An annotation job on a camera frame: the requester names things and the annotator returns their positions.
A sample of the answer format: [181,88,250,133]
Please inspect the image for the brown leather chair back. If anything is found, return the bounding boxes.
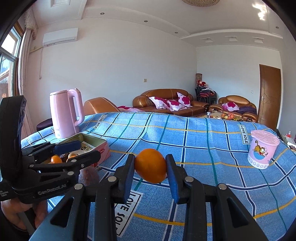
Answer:
[83,97,121,115]

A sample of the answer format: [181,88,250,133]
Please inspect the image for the pink electric kettle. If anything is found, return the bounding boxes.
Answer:
[49,88,85,139]

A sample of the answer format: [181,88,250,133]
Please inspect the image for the air conditioner cable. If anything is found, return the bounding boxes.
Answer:
[38,46,45,79]

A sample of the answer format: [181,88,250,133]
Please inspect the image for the brown leather armchair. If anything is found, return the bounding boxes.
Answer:
[209,95,259,123]

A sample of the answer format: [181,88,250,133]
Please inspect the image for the purple stool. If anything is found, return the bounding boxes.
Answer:
[36,118,54,131]

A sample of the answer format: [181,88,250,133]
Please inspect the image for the woven ceiling lamp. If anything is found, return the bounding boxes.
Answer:
[181,0,220,4]

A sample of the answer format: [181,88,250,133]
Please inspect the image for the brown wooden door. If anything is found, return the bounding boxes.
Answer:
[257,64,282,131]

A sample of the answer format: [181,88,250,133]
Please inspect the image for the blue plaid tablecloth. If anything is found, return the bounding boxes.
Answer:
[20,112,296,241]

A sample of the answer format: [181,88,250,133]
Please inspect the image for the brown leather sofa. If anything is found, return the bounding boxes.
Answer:
[132,88,210,117]

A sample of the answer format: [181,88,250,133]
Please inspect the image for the red plush toy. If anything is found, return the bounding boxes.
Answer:
[195,80,212,91]

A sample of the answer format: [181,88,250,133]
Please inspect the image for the pink metal tin box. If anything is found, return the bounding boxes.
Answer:
[43,133,110,168]

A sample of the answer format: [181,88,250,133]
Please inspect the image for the stacked dark chairs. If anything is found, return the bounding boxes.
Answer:
[195,87,218,105]

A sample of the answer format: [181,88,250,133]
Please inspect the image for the person's left hand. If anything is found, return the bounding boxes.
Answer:
[0,199,49,230]

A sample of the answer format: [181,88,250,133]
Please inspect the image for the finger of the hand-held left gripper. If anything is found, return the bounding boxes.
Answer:
[28,151,101,180]
[22,140,81,161]

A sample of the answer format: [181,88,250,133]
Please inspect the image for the cluttered coffee table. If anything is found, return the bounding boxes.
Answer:
[196,111,252,122]

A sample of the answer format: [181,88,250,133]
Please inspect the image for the pink floral blanket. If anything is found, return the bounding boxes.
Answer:
[117,105,145,113]

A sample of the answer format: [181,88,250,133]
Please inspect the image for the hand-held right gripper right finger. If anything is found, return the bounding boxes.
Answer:
[165,153,266,241]

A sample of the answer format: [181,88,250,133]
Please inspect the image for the white air conditioner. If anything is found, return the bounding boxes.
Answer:
[42,28,79,46]

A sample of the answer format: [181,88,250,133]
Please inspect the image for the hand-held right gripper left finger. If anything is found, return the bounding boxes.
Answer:
[29,153,136,241]

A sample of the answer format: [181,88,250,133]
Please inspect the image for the printed paper leaflet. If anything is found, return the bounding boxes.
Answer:
[75,141,97,154]

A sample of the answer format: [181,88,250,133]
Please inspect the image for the pink curtain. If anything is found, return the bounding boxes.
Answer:
[17,10,38,133]

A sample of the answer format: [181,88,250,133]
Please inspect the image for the pink cartoon cup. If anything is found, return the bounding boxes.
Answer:
[247,130,280,170]

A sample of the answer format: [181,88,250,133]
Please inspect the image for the white red floral pillow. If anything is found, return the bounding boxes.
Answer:
[148,96,169,109]
[166,100,181,111]
[177,92,193,107]
[222,102,240,112]

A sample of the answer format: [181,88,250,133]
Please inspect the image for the purple blanket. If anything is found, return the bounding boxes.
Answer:
[238,106,257,114]

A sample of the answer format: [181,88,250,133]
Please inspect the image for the window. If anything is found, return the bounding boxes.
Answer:
[0,27,23,98]

